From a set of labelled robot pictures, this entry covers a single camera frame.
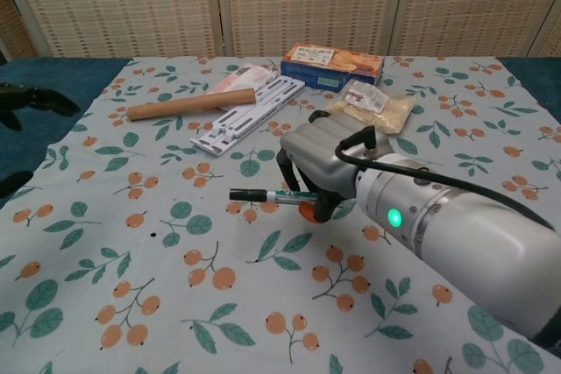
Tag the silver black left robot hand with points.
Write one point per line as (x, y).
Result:
(39, 100)

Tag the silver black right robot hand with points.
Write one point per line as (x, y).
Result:
(320, 150)

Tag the white green marker pen body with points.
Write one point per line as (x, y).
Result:
(289, 198)

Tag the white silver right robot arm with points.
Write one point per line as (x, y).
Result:
(464, 238)

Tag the small clear labelled snack packet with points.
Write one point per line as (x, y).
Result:
(366, 96)

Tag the white plastic folding stand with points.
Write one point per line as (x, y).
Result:
(250, 113)

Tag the clear bag of beige snacks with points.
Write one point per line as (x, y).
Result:
(396, 111)

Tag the orange blue cracker box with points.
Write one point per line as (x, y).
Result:
(333, 63)

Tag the pink white snack packet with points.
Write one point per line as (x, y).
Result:
(239, 78)

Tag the wooden rolling pin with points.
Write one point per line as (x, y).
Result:
(188, 104)

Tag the floral fruit print tablecloth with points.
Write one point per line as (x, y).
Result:
(175, 282)

